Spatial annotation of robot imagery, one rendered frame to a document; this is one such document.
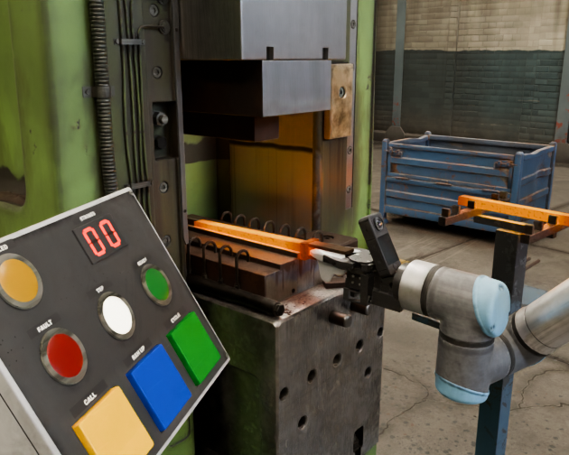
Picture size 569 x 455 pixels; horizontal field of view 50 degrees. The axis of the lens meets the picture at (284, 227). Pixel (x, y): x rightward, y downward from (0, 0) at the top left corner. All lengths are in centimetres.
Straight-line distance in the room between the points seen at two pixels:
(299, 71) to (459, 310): 50
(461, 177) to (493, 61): 474
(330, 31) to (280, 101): 19
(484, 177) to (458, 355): 382
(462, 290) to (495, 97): 849
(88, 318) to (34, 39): 47
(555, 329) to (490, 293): 14
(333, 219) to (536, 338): 62
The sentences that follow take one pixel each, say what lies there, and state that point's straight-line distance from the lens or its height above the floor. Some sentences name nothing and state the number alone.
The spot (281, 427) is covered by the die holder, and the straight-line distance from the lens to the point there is 121.
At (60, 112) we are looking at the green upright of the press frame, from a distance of 99.
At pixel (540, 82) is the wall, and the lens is 914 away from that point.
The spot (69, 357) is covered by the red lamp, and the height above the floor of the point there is 109.
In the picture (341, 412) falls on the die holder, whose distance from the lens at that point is 138.
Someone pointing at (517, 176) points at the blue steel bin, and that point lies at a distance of 471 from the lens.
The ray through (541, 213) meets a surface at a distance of 157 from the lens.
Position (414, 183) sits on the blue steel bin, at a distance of 508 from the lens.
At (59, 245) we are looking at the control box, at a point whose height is 117.
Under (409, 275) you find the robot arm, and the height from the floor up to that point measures 101.
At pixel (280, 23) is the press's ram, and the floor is 142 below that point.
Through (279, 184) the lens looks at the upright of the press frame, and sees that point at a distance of 153.
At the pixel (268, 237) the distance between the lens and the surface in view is 126.
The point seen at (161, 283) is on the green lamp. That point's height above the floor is 109.
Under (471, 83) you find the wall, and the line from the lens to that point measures 964.
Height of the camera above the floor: 137
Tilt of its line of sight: 16 degrees down
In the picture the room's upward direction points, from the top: straight up
